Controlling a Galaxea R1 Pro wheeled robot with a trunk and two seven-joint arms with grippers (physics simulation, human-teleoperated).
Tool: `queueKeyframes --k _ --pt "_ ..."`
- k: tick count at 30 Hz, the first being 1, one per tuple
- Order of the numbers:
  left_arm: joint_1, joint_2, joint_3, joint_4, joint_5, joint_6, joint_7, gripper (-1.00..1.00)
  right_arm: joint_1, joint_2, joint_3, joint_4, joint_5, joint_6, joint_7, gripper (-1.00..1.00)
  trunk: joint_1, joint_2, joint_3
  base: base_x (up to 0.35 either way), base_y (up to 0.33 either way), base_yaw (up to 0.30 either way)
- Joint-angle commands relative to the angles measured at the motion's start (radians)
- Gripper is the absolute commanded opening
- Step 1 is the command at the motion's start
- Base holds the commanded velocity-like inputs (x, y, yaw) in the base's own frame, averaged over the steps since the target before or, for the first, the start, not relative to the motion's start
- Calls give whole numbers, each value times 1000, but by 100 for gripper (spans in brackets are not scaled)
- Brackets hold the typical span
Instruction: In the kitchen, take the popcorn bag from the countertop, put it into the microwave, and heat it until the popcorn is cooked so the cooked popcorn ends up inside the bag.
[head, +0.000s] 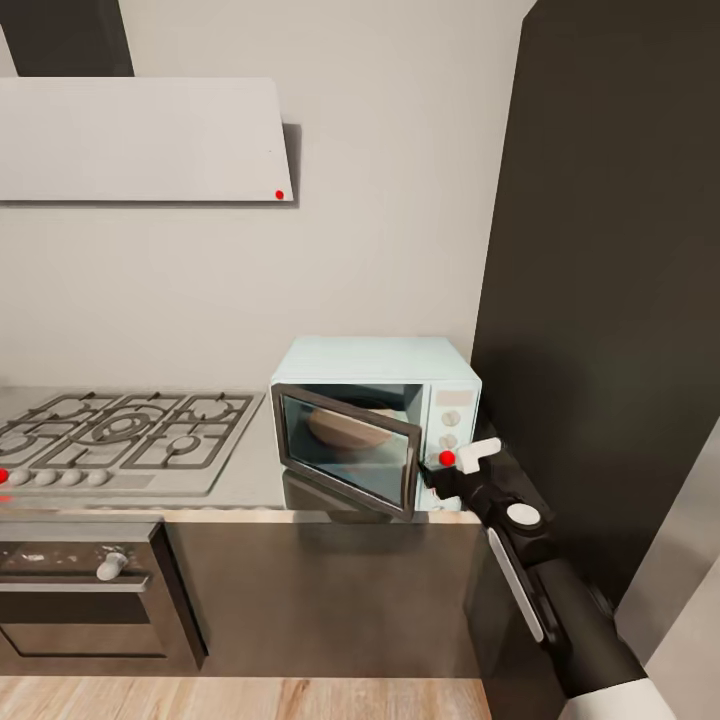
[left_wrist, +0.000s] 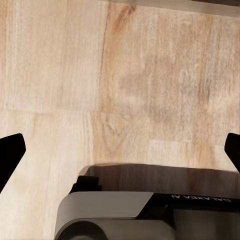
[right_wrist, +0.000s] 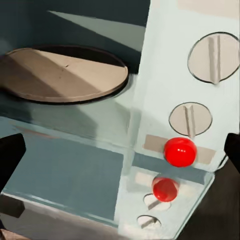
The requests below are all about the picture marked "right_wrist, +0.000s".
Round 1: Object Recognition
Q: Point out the microwave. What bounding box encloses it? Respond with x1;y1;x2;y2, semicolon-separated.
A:
0;0;240;240

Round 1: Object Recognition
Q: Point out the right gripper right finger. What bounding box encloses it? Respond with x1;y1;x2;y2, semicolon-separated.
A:
224;133;240;173

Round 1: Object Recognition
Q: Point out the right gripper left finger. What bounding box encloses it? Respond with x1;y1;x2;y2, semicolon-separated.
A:
0;133;26;192

